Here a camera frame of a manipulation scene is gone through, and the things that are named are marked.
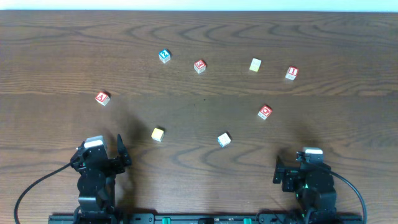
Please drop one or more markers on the red letter A block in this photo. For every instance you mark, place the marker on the red letter A block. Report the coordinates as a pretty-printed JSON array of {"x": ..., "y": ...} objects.
[{"x": 102, "y": 98}]

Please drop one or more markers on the pale yellow wooden block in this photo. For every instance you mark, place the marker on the pale yellow wooden block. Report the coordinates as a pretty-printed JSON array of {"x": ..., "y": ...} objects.
[{"x": 255, "y": 65}]

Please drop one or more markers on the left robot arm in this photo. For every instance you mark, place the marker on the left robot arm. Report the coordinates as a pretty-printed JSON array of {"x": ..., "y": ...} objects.
[{"x": 97, "y": 180}]

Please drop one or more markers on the red letter Q block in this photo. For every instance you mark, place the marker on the red letter Q block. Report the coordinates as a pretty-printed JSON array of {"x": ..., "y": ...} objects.
[{"x": 265, "y": 112}]

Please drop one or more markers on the red letter I block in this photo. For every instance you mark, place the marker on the red letter I block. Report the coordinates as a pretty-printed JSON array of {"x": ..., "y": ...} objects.
[{"x": 291, "y": 73}]

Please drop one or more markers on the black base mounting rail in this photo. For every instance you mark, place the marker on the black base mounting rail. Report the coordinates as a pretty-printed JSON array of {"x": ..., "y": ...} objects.
[{"x": 148, "y": 218}]

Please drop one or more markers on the blue number 2 block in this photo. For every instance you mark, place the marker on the blue number 2 block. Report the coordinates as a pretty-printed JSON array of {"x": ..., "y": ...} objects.
[{"x": 164, "y": 55}]

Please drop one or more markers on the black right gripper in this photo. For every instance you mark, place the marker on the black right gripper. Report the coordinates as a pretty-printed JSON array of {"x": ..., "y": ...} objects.
[{"x": 296, "y": 173}]

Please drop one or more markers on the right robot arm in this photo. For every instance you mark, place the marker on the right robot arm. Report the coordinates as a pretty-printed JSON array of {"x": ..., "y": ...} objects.
[{"x": 313, "y": 186}]

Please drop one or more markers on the white and blue block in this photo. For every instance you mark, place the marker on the white and blue block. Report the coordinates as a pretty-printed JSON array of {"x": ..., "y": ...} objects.
[{"x": 224, "y": 139}]

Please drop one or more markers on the red number 3 block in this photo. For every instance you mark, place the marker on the red number 3 block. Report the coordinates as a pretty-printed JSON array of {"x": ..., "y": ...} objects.
[{"x": 200, "y": 66}]

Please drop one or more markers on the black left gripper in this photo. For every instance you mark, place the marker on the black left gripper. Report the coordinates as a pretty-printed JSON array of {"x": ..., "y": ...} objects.
[{"x": 101, "y": 165}]

